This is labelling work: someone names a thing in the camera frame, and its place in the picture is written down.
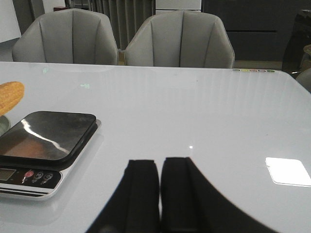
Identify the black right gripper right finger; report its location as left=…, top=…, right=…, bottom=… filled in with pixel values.
left=161, top=157, right=273, bottom=233

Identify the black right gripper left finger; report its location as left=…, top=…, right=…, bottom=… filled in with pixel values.
left=87, top=160, right=160, bottom=233

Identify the orange corn cob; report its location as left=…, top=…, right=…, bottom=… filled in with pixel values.
left=0, top=82, right=24, bottom=116

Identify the black silver electronic kitchen scale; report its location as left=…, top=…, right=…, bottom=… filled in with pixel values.
left=0, top=111, right=101, bottom=200

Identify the light green round plate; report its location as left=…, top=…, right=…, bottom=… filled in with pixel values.
left=0, top=116, right=11, bottom=136

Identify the grey upholstered chair right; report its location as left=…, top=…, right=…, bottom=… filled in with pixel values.
left=124, top=10, right=235, bottom=68

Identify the grey upholstered chair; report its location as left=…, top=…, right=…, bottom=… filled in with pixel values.
left=12, top=8, right=118, bottom=65
left=124, top=10, right=235, bottom=68

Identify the grey upholstered chair left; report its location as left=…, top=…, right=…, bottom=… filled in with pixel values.
left=12, top=8, right=118, bottom=65

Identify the dark grey counter cabinet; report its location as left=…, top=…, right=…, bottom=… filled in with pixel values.
left=203, top=0, right=311, bottom=61

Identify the white drawer cabinet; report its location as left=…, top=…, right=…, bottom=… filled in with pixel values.
left=155, top=0, right=202, bottom=15

